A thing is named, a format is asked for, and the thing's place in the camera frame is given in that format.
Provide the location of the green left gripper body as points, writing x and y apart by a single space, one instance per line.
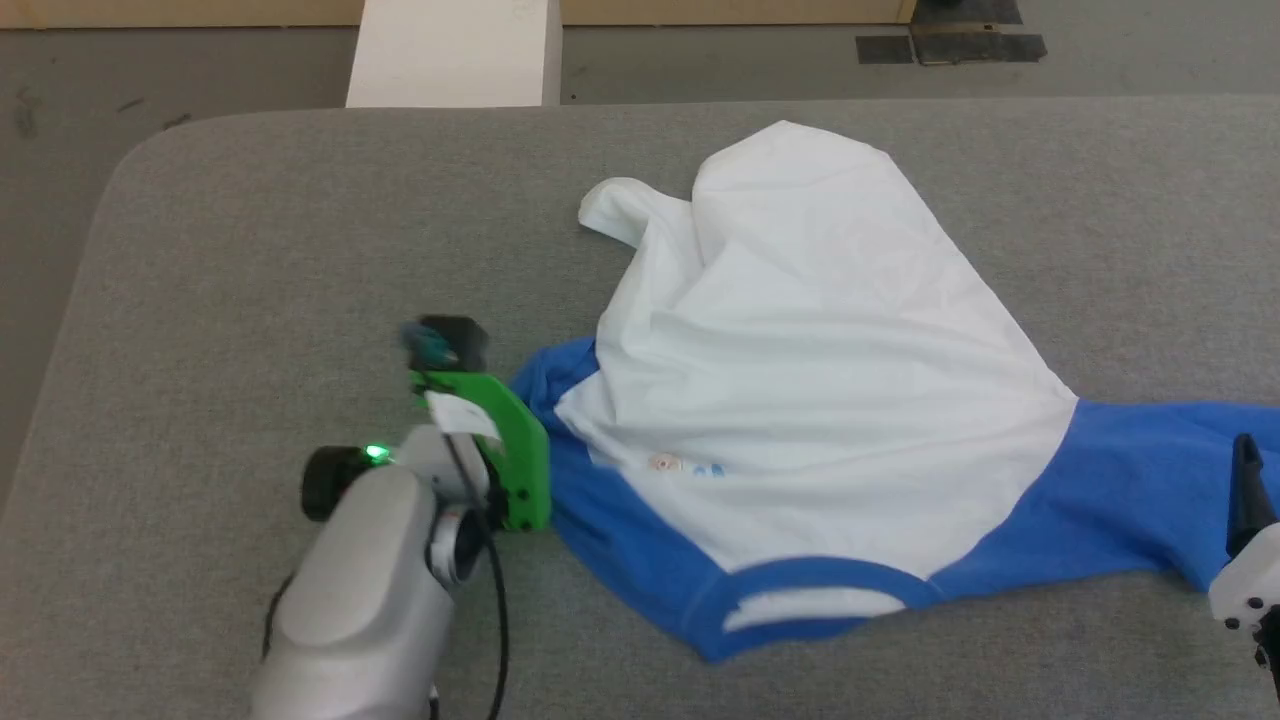
520 460

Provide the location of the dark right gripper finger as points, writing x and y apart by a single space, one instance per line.
1247 490

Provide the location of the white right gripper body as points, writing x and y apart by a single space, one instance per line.
1255 585

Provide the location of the white shirt with blue sleeves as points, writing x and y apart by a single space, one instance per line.
800 380

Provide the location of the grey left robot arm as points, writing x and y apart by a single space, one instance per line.
370 590

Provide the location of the white box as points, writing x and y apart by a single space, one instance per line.
455 50

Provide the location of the long black floor tape patch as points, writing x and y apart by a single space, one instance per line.
980 47

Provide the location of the lemon print partition panel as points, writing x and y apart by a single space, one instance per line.
200 12

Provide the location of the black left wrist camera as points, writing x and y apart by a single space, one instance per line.
455 340

